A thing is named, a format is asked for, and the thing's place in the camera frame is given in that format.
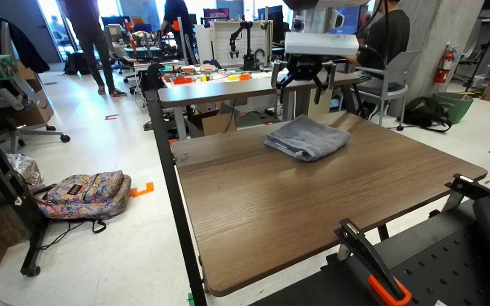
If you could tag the person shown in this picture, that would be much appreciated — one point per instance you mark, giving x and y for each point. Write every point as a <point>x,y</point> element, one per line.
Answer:
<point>92,38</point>
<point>177,21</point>
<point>387,38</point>

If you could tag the clear plastic bag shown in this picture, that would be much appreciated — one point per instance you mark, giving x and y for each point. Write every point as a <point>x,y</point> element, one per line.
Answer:
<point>26,168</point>

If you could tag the grey towel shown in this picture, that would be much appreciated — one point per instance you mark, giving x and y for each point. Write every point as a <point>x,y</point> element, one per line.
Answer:
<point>306,138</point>

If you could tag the monitor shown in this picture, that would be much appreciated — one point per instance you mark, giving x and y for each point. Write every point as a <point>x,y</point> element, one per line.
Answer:
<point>274,21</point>
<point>216,15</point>

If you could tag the red fire extinguisher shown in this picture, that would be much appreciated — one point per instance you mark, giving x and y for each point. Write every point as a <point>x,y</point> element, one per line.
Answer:
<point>444,66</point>

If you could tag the black backpack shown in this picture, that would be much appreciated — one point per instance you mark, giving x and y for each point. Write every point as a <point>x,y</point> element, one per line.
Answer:
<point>425,112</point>

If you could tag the office chair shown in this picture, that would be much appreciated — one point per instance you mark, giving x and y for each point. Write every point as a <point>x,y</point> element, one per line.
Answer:
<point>13,100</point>

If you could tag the open cardboard box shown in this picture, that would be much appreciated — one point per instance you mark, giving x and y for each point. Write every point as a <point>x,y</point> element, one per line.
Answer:
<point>215,124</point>

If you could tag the black jacket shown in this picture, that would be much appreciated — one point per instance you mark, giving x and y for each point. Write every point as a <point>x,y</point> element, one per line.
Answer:
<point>19,44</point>

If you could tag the black metal rack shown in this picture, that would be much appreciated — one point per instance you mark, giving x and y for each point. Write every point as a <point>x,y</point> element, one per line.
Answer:
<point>4,182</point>

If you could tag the colourful patterned backpack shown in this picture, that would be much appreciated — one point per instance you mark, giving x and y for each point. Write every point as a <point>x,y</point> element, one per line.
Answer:
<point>85,197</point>

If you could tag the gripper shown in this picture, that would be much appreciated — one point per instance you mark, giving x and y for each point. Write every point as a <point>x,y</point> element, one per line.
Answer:
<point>306,67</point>

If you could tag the black metal post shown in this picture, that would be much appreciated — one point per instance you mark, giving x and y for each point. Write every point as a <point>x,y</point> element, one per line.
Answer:
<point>172,187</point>

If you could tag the black clamp with orange grip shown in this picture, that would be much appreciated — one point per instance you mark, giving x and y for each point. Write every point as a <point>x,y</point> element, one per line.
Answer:
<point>368,255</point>

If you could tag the small black robot arm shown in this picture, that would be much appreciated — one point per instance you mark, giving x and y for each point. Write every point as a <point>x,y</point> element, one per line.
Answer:
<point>248,46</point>

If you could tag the orange tray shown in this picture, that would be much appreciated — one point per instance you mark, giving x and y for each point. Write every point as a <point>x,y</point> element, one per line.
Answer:
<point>182,80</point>

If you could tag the black bag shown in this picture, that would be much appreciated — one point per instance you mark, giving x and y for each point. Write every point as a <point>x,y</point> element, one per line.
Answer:
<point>76,63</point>

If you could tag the stack of cardboard boxes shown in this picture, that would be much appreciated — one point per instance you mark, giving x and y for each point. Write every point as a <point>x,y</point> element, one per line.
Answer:
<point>36,110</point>

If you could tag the grey chair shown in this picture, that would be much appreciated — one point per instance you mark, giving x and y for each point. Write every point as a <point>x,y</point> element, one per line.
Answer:
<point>391,74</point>

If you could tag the brown desk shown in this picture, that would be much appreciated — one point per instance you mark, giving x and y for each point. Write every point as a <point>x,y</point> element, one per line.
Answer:
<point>223,91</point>

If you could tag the green bin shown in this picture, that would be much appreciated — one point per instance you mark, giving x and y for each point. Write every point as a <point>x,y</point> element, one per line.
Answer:
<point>457,106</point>

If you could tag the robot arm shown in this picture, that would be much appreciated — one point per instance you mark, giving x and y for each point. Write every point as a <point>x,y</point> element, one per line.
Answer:
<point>318,19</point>

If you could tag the white tiled board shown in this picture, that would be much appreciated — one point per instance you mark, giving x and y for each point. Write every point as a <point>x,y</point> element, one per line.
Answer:
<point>221,46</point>

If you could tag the white bowl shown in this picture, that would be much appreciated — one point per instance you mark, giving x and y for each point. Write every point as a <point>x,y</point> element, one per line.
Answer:
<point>207,68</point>

